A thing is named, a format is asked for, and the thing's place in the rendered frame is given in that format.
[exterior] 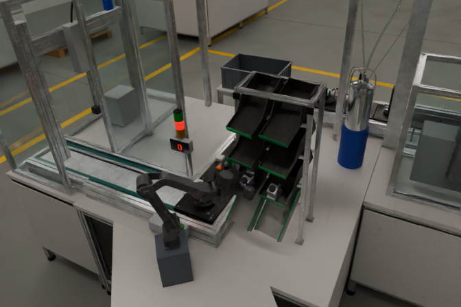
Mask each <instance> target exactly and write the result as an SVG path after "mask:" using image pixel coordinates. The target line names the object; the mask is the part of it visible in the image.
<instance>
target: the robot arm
mask: <svg viewBox="0 0 461 307"><path fill-rule="evenodd" d="M242 176H243V174H242V173H241V172H240V171H238V170H233V169H231V168H230V169H227V170H223V171H220V173H217V175H216V179H214V178H213V179H212V180H209V181H207V182H192V181H189V180H186V179H184V178H181V177H178V176H176V175H172V174H170V173H168V172H167V171H162V172H159V173H156V172H150V173H146V174H143V175H140V176H138V177H137V193H138V194H139V195H140V196H141V197H142V198H144V199H146V200H148V201H149V203H150V204H151V206H152V207H153V209H154V210H155V211H156V213H157V214H158V215H159V217H160V218H161V219H162V221H163V224H162V235H163V242H164V248H165V250H168V249H174V248H178V247H179V243H180V240H179V233H180V229H181V227H180V217H179V216H178V215H177V214H176V212H175V213H171V212H170V211H169V210H168V209H167V207H166V206H165V204H164V203H163V202H162V200H161V198H160V197H159V196H158V194H157V193H156V191H157V190H158V189H160V188H161V187H163V186H170V187H172V188H176V189H178V190H180V191H184V192H186V193H190V194H192V195H193V196H194V197H195V198H196V199H198V200H200V201H202V202H207V201H209V200H211V202H212V203H214V204H215V205H216V206H218V204H219V202H220V201H222V200H224V199H226V198H227V197H228V198H231V197H232V195H234V194H235V195H237V194H238V192H239V191H241V192H242V193H243V196H242V197H243V198H244V199H247V200H248V201H251V200H253V197H254V193H255V188H254V187H252V186H253V184H254V182H251V183H249V184H248V183H246V185H245V186H242V185H241V184H240V180H241V178H242ZM152 180H158V181H156V182H155V183H153V182H152ZM211 186H212V189H213V191H212V190H211Z"/></svg>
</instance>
